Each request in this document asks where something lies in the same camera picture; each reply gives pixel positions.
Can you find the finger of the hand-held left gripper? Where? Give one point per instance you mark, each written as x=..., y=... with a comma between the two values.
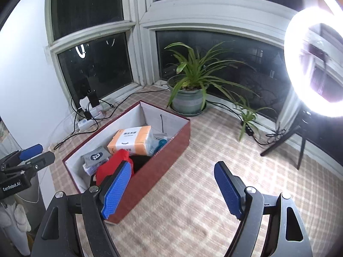
x=43, y=159
x=30, y=152

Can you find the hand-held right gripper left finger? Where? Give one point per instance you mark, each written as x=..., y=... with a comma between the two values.
x=118, y=187

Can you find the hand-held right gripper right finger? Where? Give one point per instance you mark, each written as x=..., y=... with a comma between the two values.
x=227, y=187

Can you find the red fabric pouch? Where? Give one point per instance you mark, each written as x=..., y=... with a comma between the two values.
x=115, y=160

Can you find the black knit cloth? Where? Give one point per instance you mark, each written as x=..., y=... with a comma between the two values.
x=140, y=162

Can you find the grey foil packet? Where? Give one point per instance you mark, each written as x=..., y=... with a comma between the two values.
x=96, y=156

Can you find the orange tissue pack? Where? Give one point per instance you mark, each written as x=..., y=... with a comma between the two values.
x=131, y=139

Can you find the red cardboard box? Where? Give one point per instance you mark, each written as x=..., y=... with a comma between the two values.
x=166, y=160

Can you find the checked tablecloth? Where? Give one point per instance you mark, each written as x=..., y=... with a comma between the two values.
x=187, y=206

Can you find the white power strip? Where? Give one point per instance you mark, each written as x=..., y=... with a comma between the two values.
x=88, y=120

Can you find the white charger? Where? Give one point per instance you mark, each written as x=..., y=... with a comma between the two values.
x=84, y=103

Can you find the black tripod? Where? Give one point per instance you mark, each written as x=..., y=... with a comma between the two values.
x=281, y=140

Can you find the black power adapter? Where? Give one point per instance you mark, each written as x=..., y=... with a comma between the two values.
x=93, y=99

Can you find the potted green plant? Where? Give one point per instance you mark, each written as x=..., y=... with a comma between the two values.
x=187, y=99

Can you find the white window frame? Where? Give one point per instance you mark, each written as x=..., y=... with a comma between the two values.
x=142, y=45

